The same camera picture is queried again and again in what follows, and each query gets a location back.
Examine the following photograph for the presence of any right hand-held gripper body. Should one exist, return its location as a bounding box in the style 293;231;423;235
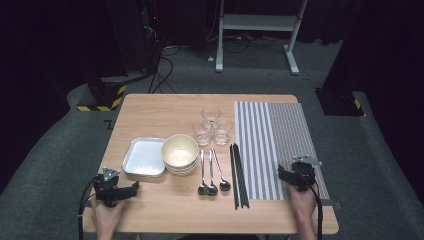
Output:
287;154;323;193

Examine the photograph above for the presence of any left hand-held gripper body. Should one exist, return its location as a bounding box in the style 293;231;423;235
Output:
93;167;134;208

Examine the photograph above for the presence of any square white plate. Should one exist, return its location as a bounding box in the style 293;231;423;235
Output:
122;136;167;178

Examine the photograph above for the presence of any bundle of black chopsticks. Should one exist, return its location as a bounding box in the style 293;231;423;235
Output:
229;142;251;211

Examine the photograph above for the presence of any person's left hand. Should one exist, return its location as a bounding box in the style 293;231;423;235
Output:
89;197;129;233

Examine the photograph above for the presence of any person's right hand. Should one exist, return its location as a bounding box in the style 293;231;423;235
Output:
287;182;319;228

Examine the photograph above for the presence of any grey tape strip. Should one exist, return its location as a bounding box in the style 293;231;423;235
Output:
321;198;342;210

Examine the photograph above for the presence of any grey white striped placemat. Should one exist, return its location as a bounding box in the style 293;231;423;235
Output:
234;100;331;202

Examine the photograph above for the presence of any black yellow striped stand base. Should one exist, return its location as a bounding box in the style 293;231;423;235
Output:
314;87;365;117
76;75;129;113

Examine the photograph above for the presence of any black curtain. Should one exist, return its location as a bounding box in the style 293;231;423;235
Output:
321;0;424;201
0;0;141;198

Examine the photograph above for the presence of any white metal stand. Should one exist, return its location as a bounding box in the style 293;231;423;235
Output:
214;0;309;76

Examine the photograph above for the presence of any black equipment rack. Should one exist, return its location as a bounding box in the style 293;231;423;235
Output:
138;0;165;73

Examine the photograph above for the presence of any left hand-held gripper cable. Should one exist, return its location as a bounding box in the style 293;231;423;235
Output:
77;175;101;240

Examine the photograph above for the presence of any hand-held gripper cable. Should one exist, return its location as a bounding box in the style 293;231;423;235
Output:
299;169;324;240
77;175;101;240

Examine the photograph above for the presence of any right hand-held gripper cable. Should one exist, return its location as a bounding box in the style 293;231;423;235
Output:
299;169;324;240

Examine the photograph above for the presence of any black floor cable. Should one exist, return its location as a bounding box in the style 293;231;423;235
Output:
147;44;179;95

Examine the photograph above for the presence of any black cable tangle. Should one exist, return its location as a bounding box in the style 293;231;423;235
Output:
204;31;289;54

